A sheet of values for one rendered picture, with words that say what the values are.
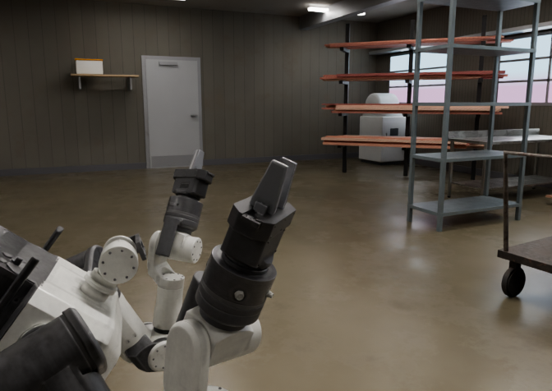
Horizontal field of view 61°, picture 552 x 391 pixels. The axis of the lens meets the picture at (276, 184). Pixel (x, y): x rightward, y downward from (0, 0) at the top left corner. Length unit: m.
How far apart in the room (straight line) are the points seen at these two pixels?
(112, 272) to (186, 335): 0.29
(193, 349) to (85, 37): 9.06
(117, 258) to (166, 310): 0.40
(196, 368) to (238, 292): 0.11
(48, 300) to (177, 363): 0.27
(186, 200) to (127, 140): 8.37
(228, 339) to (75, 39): 9.04
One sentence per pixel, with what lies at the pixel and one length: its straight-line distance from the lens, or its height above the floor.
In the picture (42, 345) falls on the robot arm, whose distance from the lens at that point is 0.71.
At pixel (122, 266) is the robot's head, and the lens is 0.87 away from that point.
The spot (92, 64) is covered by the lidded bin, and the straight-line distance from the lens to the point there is 8.92.
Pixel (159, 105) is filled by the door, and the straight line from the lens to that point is 9.54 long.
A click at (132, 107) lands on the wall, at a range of 9.52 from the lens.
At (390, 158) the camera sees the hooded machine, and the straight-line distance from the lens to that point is 10.07.
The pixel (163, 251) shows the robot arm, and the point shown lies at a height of 0.95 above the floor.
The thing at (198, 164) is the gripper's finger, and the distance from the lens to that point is 1.25.
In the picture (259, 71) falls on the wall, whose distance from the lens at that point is 10.18.
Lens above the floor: 1.30
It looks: 10 degrees down
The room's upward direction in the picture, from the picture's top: straight up
